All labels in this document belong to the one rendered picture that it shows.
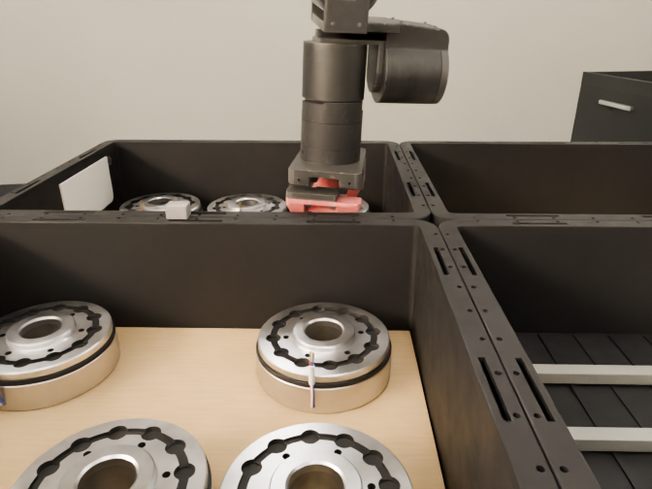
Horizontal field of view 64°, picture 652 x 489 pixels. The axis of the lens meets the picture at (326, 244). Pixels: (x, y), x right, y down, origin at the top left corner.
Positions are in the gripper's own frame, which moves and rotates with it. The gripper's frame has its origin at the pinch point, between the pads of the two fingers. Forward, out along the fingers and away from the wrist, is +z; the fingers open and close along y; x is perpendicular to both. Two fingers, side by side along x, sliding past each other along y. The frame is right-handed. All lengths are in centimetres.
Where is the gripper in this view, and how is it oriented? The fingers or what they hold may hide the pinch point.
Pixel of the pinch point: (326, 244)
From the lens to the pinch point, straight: 54.1
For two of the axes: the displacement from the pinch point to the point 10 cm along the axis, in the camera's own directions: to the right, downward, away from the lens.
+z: -0.4, 9.2, 4.0
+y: 1.1, -3.9, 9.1
